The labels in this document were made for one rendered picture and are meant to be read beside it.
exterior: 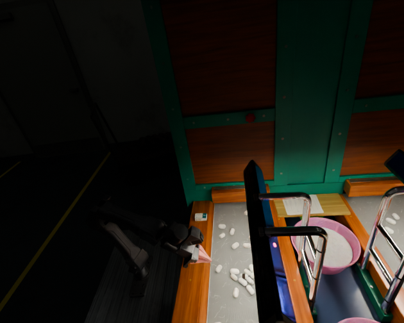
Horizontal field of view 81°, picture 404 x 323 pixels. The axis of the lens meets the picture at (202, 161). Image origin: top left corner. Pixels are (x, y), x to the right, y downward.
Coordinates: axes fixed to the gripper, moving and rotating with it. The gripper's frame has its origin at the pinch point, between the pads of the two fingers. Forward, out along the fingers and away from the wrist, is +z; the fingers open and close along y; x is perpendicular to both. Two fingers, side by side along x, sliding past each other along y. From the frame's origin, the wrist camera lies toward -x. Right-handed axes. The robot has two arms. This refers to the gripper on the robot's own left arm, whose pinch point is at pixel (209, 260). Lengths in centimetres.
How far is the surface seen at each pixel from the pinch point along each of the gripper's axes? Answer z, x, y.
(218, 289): 9.4, 7.1, -4.6
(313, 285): 26.2, -22.8, -10.2
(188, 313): -0.3, 11.8, -14.6
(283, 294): 1.3, -31.9, -26.0
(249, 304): 18.1, -0.2, -10.2
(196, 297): 1.6, 10.3, -9.2
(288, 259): 29.7, -13.1, 6.3
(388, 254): 61, -36, 10
